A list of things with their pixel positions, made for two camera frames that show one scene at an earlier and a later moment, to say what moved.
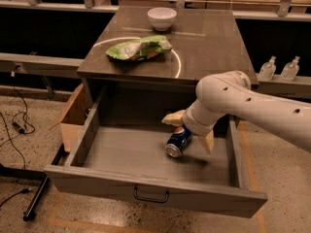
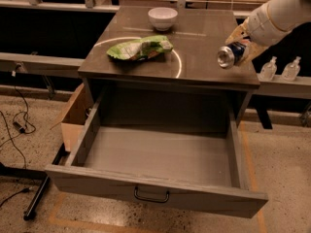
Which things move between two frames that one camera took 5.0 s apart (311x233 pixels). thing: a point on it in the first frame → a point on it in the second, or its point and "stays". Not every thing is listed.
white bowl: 161,17 stays
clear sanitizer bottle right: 291,70 stays
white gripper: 195,124 → 264,26
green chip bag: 140,49 stays
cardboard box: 73,120 stays
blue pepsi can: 178,141 → 229,54
